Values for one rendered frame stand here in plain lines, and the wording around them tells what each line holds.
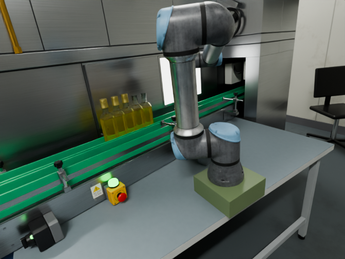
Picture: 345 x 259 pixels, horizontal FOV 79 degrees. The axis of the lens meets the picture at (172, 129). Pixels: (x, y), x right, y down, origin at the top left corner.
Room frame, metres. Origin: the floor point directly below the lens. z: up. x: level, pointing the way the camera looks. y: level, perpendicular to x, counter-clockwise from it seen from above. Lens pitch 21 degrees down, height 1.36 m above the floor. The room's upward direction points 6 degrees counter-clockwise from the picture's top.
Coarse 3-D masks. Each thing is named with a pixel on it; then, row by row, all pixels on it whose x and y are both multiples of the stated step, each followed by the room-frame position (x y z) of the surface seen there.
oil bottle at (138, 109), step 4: (132, 108) 1.09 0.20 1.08; (136, 108) 1.08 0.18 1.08; (140, 108) 1.09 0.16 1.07; (136, 112) 1.07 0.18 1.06; (140, 112) 1.09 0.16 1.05; (136, 116) 1.07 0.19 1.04; (140, 116) 1.09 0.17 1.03; (136, 120) 1.07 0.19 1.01; (140, 120) 1.09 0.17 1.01; (144, 120) 1.10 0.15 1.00; (136, 124) 1.08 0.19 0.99; (140, 124) 1.08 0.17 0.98; (144, 124) 1.10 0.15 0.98
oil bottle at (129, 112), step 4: (124, 108) 1.05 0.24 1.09; (128, 108) 1.05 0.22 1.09; (124, 112) 1.04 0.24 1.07; (128, 112) 1.05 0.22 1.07; (132, 112) 1.06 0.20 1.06; (128, 116) 1.04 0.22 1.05; (132, 116) 1.06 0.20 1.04; (128, 120) 1.04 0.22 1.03; (132, 120) 1.06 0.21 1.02; (128, 124) 1.04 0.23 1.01; (132, 124) 1.05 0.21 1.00; (128, 128) 1.04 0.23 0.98; (132, 128) 1.05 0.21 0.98; (136, 128) 1.06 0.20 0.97; (128, 132) 1.04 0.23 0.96
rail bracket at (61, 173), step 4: (60, 160) 0.69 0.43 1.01; (56, 164) 0.67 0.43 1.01; (60, 164) 0.68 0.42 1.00; (60, 168) 0.68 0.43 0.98; (60, 172) 0.68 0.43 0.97; (64, 172) 0.68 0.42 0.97; (60, 176) 0.67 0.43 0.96; (64, 176) 0.66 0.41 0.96; (64, 180) 0.68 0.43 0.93; (68, 180) 0.64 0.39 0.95; (64, 184) 0.68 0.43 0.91; (68, 184) 0.70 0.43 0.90; (64, 188) 0.67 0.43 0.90; (68, 188) 0.68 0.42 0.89; (72, 188) 0.70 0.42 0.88; (64, 192) 0.67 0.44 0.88
